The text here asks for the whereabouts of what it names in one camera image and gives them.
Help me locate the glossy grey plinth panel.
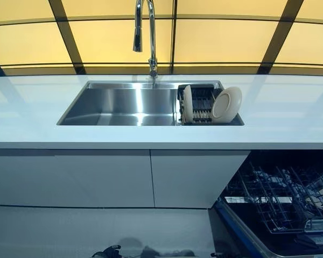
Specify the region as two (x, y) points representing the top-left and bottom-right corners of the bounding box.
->
(0, 204), (215, 258)

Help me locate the stainless steel sink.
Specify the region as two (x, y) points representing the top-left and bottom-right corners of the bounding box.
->
(56, 80), (245, 126)

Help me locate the black dish drying rack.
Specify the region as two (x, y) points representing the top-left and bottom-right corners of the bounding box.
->
(177, 83), (244, 126)

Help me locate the chrome gooseneck kitchen faucet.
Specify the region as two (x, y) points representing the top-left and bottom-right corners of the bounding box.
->
(132, 0), (159, 79)

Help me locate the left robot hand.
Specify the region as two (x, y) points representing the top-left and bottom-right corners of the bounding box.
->
(90, 243), (122, 258)

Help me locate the dark window frame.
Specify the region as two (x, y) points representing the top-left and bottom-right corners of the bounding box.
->
(0, 0), (323, 77)

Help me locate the wide white cabinet door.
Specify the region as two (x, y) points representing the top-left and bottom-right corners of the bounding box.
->
(0, 148), (155, 209)

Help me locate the dishwasher door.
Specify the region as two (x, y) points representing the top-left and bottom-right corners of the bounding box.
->
(214, 197), (323, 258)

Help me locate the large cream plate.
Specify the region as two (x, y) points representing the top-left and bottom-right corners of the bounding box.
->
(211, 86), (243, 125)

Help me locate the dishwasher wire rack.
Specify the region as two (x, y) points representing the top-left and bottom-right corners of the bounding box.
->
(222, 158), (323, 235)

